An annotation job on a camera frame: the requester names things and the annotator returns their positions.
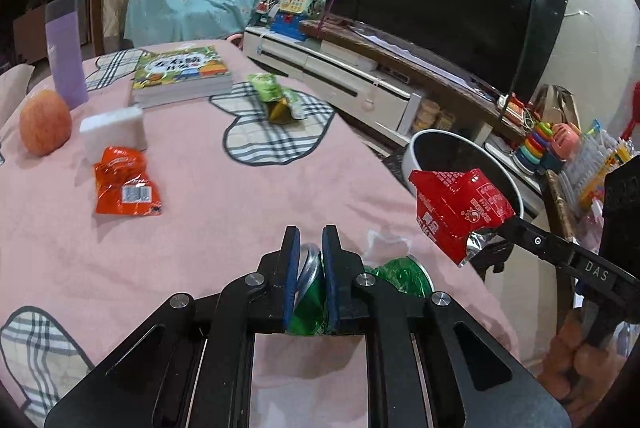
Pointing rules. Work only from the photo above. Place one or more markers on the stack of cream containers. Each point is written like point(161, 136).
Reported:
point(426, 115)

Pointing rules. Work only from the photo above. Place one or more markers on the orange snack packet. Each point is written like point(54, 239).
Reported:
point(125, 183)

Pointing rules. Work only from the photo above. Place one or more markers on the yellow picture box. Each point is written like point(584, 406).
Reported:
point(617, 162)

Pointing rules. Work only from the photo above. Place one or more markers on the red snack packet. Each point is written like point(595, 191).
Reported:
point(450, 208)

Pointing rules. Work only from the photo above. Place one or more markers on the pink kettlebell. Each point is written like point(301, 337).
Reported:
point(237, 40)

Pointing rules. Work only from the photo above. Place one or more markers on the white television cabinet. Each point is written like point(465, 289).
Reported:
point(340, 67)

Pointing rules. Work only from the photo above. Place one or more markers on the pink blanket with checked patches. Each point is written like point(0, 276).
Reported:
point(225, 198)

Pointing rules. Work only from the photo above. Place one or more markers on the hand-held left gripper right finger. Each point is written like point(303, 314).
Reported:
point(331, 283)

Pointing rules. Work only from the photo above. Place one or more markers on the white bin with black bag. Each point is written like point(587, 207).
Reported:
point(450, 152)

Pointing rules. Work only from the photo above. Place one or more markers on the red apple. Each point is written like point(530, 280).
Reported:
point(45, 122)

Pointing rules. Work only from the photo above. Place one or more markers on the brown bag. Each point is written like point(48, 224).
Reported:
point(555, 102)

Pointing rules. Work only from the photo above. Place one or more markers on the white plastic fence basket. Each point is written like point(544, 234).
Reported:
point(585, 167)

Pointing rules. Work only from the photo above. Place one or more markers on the pink ball toy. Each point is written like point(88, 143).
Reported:
point(565, 140)

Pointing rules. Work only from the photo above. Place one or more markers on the green children's book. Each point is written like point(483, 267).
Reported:
point(180, 72)

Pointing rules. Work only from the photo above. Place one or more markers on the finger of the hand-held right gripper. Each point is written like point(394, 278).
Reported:
point(540, 242)

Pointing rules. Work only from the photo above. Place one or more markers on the teal floral cloth cover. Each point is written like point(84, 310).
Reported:
point(190, 2)

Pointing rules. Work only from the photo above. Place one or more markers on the green snack packet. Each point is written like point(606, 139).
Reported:
point(267, 87)

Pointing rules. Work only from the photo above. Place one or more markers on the crushed green can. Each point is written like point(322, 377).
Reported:
point(312, 303)

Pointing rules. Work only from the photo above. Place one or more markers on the brown marble side table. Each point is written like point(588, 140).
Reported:
point(560, 208)

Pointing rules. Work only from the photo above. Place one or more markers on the blue toy cash register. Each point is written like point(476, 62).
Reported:
point(286, 25)

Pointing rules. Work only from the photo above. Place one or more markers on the person's right hand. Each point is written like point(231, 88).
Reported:
point(585, 368)

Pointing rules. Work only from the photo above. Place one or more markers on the black flat television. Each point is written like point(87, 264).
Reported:
point(450, 7)

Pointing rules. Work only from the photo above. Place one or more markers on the white foam block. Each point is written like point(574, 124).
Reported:
point(112, 132)

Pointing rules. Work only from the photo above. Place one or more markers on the red fly swatter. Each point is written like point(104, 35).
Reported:
point(632, 112)

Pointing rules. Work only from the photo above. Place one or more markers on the purple bottle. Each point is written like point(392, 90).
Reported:
point(66, 52)

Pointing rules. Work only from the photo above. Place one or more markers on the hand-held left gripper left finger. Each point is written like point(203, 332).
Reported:
point(292, 280)

